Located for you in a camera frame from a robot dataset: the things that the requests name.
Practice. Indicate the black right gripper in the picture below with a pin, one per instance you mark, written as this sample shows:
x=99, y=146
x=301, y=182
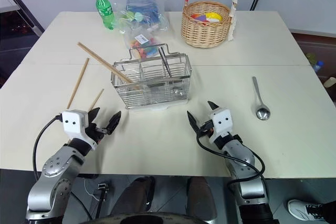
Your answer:
x=206, y=129

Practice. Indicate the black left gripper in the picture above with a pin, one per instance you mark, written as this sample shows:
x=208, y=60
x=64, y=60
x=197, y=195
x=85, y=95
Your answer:
x=95, y=133

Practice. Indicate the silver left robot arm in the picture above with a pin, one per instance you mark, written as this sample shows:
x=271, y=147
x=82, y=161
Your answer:
x=59, y=171

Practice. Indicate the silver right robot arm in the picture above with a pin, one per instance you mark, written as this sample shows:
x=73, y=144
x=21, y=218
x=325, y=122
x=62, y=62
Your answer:
x=246, y=166

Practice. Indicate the wooden chopstick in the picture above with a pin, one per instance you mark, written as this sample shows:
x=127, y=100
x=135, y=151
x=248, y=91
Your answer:
x=102, y=59
x=97, y=99
x=101, y=62
x=78, y=82

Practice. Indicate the white rack drip tray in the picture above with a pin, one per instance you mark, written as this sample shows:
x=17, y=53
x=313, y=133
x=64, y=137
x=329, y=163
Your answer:
x=160, y=108

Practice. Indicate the stainless steel spoon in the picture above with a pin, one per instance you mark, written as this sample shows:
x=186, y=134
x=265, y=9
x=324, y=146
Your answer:
x=262, y=112

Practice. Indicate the stainless steel utensil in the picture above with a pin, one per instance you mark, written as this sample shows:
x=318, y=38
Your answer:
x=165, y=61

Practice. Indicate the black stand under table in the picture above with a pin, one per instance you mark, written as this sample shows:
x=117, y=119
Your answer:
x=102, y=197

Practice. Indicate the plastic bag of colourful blocks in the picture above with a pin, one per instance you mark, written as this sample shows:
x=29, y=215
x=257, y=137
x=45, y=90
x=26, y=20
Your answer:
x=143, y=44

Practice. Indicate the red and white toy piece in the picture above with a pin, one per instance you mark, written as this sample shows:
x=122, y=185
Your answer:
x=207, y=22

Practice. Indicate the purple toy piece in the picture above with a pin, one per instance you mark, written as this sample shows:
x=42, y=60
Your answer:
x=201, y=19

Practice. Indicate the yellow toy ball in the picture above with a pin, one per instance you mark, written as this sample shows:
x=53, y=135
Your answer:
x=215, y=16

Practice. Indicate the orange toy piece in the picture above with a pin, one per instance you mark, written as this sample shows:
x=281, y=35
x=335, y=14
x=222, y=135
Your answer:
x=195, y=16

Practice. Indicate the dark curved rim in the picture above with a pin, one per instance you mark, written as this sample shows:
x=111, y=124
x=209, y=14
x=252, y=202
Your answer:
x=147, y=218

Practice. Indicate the green plastic soda bottle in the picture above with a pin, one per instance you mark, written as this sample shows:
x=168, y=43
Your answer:
x=105, y=11

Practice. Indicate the plastic bag with blue items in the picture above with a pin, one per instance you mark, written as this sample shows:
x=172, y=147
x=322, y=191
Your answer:
x=143, y=9

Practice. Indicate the green translucent object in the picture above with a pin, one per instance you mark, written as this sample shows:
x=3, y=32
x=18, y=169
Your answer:
x=311, y=58

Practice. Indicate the blue capped plastic bottle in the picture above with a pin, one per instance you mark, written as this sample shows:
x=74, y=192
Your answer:
x=318, y=66

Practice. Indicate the beige object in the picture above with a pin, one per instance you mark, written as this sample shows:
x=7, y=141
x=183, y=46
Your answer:
x=330, y=82

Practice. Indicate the white sneaker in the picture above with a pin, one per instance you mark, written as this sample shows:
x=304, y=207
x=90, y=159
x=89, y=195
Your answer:
x=302, y=209

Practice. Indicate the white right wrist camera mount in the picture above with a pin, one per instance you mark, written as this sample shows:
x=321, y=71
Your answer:
x=221, y=121

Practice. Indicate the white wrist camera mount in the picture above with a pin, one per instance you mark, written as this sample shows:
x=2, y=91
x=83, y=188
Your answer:
x=74, y=123
x=221, y=121

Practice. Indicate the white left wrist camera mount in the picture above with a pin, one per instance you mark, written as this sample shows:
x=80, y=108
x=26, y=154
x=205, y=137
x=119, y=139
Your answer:
x=74, y=123

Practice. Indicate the grey metal shelf frame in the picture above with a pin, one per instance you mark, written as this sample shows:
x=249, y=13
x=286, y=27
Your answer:
x=23, y=6

